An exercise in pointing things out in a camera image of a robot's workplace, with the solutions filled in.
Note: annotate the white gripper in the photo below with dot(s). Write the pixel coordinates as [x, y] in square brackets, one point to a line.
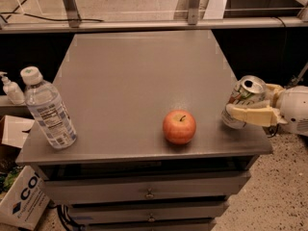
[295, 109]

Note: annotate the silver green 7up can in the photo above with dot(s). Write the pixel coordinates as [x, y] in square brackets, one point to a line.
[247, 91]

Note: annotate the red yellow apple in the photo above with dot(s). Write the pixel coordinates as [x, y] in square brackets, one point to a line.
[179, 127]

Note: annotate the grey drawer cabinet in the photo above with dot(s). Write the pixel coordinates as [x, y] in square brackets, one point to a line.
[122, 174]

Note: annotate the clear plastic water bottle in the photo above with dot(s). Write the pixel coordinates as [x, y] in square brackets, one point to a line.
[47, 107]

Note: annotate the white pump dispenser bottle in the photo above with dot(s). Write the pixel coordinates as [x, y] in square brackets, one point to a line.
[12, 90]

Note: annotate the brown open cardboard box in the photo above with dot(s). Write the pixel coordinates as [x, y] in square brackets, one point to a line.
[14, 131]

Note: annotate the white cardboard box with print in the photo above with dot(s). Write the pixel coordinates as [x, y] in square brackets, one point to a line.
[25, 202]

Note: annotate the metal frame rail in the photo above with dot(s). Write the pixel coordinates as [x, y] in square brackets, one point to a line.
[54, 16]

